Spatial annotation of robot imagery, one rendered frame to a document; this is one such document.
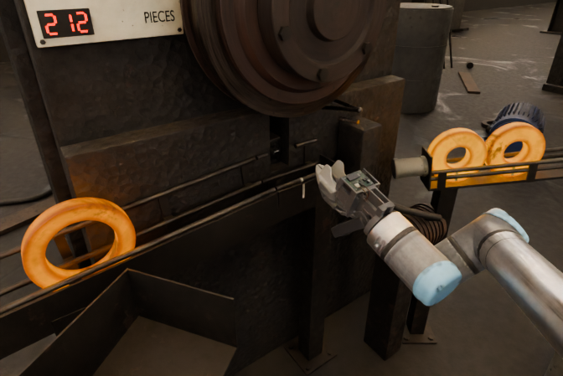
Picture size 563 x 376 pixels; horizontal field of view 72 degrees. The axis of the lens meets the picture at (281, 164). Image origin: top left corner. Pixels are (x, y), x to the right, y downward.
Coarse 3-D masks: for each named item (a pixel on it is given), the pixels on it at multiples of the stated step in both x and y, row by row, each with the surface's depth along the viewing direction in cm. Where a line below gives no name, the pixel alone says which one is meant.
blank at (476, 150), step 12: (444, 132) 106; (456, 132) 104; (468, 132) 104; (432, 144) 107; (444, 144) 105; (456, 144) 105; (468, 144) 105; (480, 144) 105; (432, 156) 107; (444, 156) 107; (468, 156) 108; (480, 156) 107; (432, 168) 109; (444, 168) 109; (456, 180) 110
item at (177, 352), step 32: (128, 288) 67; (160, 288) 65; (192, 288) 62; (96, 320) 61; (128, 320) 69; (160, 320) 69; (192, 320) 66; (224, 320) 63; (64, 352) 56; (96, 352) 62; (128, 352) 65; (160, 352) 65; (192, 352) 65; (224, 352) 65
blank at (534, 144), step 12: (504, 132) 104; (516, 132) 104; (528, 132) 104; (540, 132) 104; (492, 144) 105; (504, 144) 105; (528, 144) 105; (540, 144) 105; (492, 156) 107; (516, 156) 110; (528, 156) 107; (540, 156) 107; (504, 168) 109
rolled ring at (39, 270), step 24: (48, 216) 65; (72, 216) 67; (96, 216) 70; (120, 216) 72; (24, 240) 65; (48, 240) 66; (120, 240) 74; (24, 264) 65; (48, 264) 69; (96, 264) 76
